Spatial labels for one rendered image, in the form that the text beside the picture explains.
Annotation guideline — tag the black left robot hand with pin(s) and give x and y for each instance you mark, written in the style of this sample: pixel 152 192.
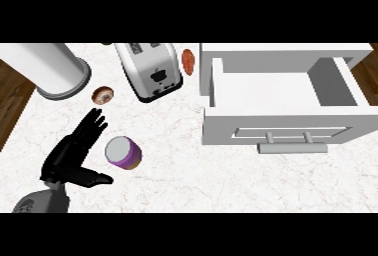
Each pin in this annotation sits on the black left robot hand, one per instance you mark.
pixel 68 156

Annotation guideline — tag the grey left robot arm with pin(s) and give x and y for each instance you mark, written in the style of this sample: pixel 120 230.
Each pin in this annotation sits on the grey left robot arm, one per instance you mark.
pixel 43 200

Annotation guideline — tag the purple can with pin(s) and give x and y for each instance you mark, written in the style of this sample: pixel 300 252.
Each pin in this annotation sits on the purple can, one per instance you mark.
pixel 121 151

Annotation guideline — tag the white drawer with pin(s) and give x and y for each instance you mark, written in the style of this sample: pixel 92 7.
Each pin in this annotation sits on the white drawer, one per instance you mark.
pixel 289 110

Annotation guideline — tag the brown glazed donut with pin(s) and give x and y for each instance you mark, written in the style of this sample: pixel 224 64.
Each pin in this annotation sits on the brown glazed donut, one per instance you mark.
pixel 102 95

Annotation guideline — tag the white paper towel roll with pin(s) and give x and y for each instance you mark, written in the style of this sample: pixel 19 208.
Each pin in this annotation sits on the white paper towel roll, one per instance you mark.
pixel 46 68

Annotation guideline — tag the white toaster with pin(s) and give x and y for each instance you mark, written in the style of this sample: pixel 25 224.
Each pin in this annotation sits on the white toaster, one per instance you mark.
pixel 149 71

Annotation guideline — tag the orange-red round food slice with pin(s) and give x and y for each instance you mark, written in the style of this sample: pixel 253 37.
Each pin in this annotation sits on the orange-red round food slice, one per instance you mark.
pixel 188 61

